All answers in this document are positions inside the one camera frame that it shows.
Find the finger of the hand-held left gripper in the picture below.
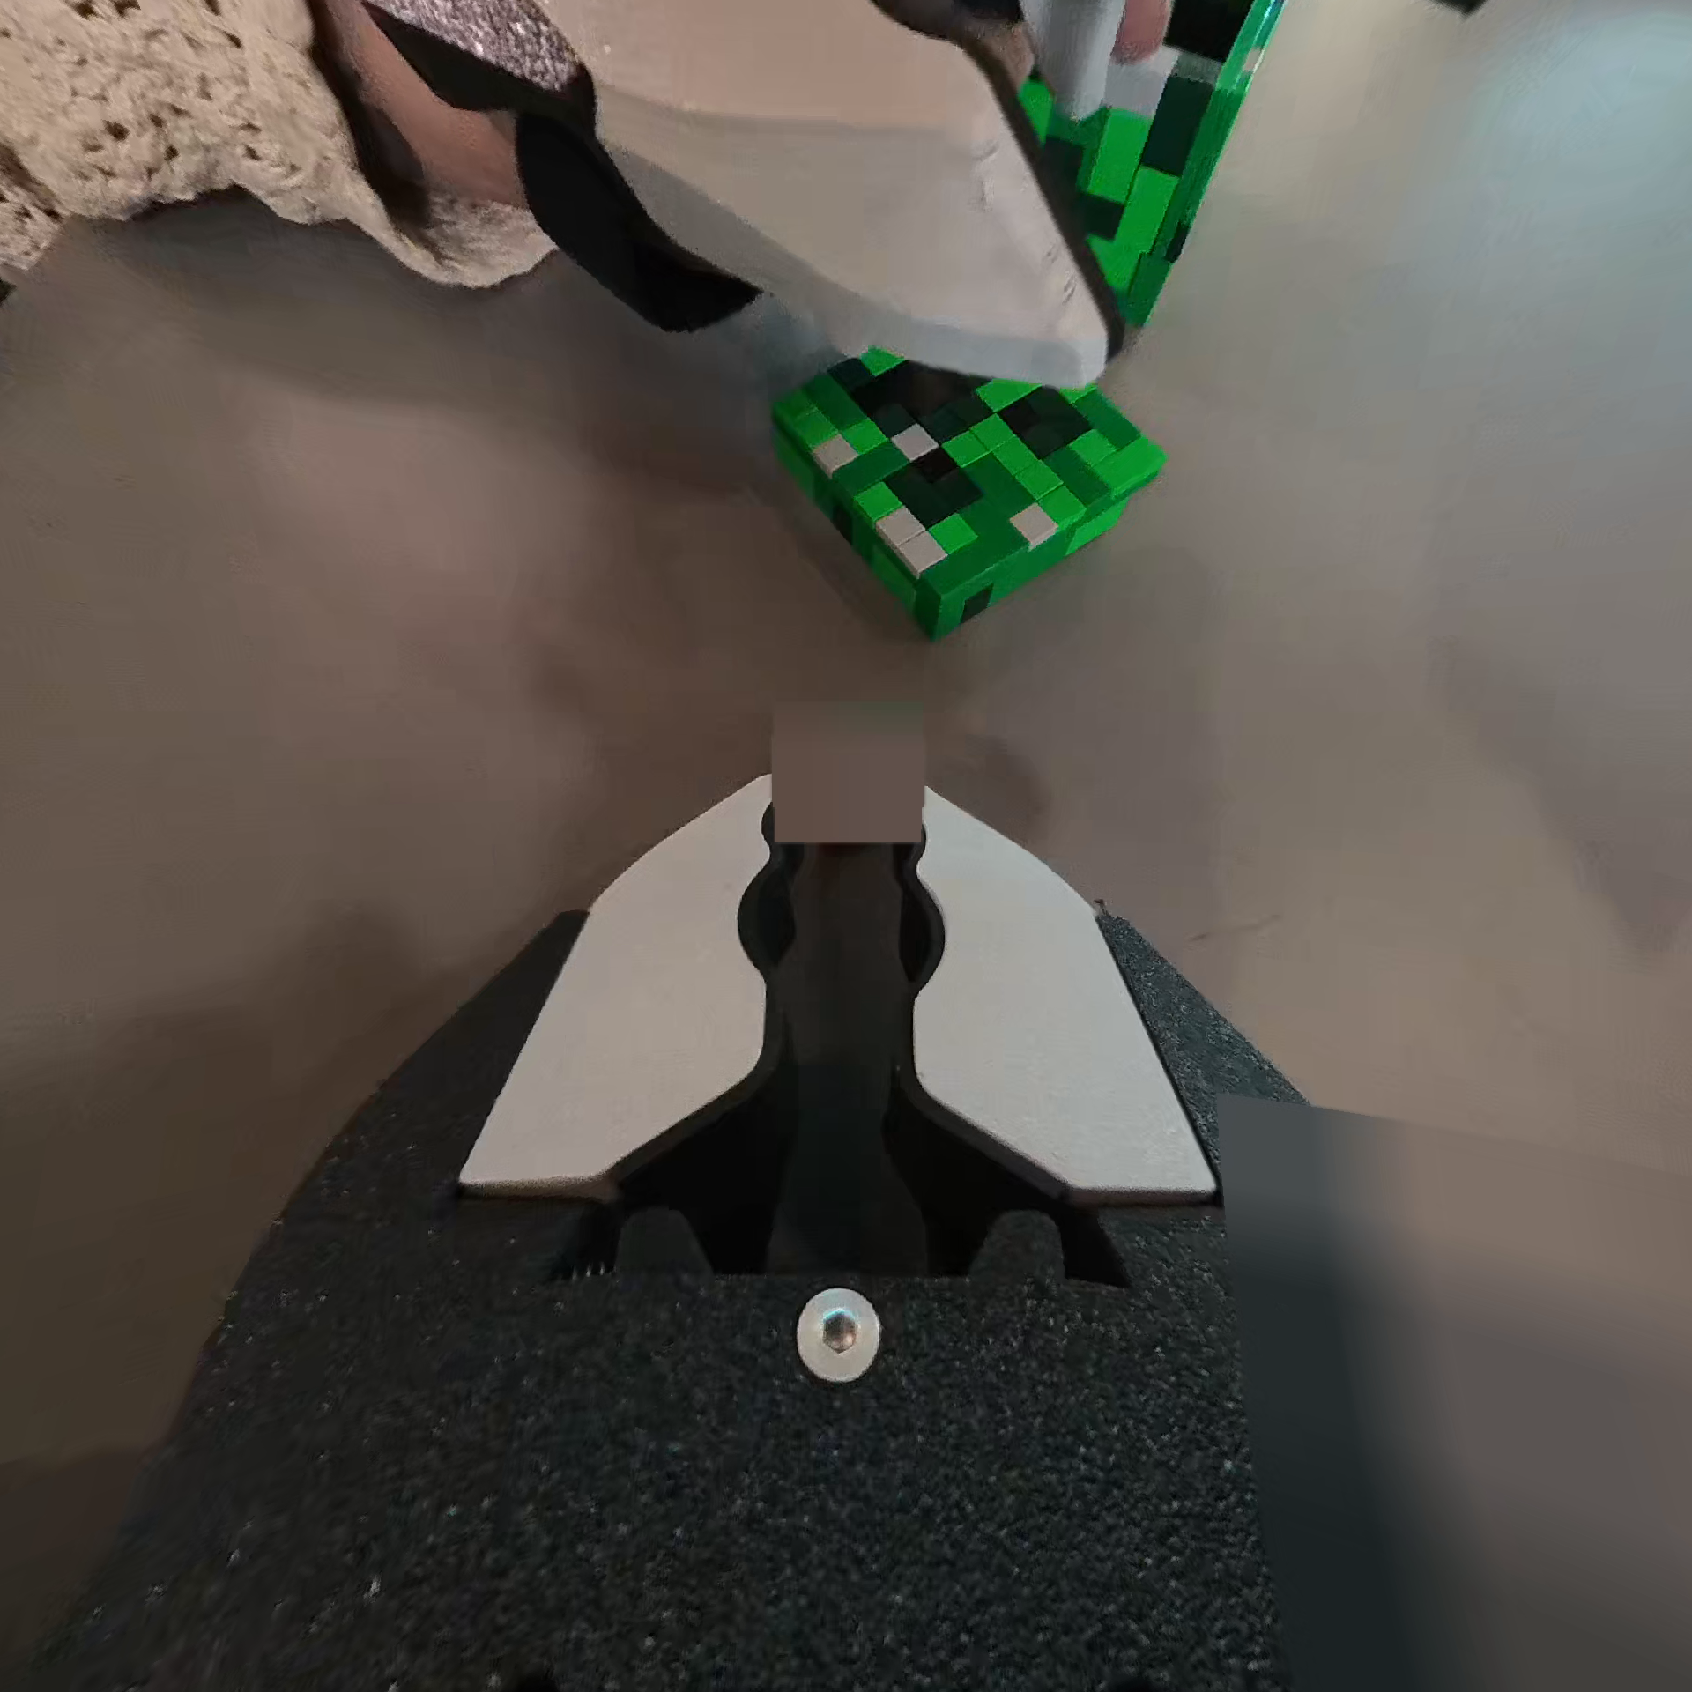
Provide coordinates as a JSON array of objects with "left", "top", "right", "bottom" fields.
[
  {"left": 1021, "top": 0, "right": 1170, "bottom": 123},
  {"left": 555, "top": 0, "right": 1132, "bottom": 390}
]

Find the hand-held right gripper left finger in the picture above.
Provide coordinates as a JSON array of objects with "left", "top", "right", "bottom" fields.
[{"left": 457, "top": 774, "right": 777, "bottom": 1203}]

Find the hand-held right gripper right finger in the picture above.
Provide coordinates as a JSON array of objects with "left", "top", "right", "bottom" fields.
[{"left": 909, "top": 786, "right": 1221, "bottom": 1211}]

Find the green lego creeper head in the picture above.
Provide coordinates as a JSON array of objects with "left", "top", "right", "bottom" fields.
[{"left": 774, "top": 347, "right": 1168, "bottom": 642}]

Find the person's left forearm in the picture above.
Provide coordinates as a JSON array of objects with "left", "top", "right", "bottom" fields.
[{"left": 0, "top": 0, "right": 557, "bottom": 291}]

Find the person's left hand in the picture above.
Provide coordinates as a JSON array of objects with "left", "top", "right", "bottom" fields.
[{"left": 323, "top": 0, "right": 535, "bottom": 226}]

